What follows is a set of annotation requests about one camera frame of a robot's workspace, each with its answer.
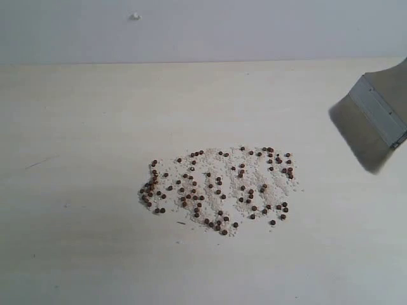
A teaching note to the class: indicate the white paint brush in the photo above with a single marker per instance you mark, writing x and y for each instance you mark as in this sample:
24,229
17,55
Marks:
371,117

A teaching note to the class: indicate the pile of rice and beans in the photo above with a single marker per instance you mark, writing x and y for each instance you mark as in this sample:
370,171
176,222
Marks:
220,188

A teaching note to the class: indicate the small white wall plug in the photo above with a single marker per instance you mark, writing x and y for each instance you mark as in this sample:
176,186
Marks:
135,17

